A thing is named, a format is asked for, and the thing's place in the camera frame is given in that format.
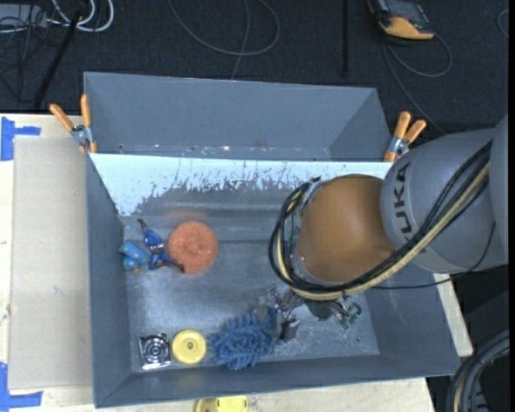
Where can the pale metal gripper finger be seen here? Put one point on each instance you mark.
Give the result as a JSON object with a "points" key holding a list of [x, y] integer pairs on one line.
{"points": [[283, 302], [290, 329]]}

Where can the blue fuzzy leaf-shaped brush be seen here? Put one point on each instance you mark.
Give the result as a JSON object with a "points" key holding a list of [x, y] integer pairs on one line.
{"points": [[242, 341]]}

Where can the yellow round disc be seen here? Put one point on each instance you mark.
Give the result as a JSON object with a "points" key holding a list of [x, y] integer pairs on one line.
{"points": [[189, 347]]}

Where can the orange round sponge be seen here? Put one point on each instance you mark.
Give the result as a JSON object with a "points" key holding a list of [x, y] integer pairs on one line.
{"points": [[193, 247]]}

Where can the silver square metal piece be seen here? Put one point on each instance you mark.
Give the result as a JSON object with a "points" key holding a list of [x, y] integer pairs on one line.
{"points": [[154, 351]]}

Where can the blue toy figure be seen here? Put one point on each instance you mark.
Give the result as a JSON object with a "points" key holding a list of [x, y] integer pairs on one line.
{"points": [[155, 247]]}

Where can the blue and yellow toy animal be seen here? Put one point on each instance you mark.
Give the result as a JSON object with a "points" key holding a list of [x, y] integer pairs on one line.
{"points": [[133, 253]]}

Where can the grey metal bin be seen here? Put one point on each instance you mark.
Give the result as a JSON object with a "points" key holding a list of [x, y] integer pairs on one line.
{"points": [[240, 118]]}

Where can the pale flat board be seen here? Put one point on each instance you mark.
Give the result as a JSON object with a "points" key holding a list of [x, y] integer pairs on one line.
{"points": [[47, 251]]}

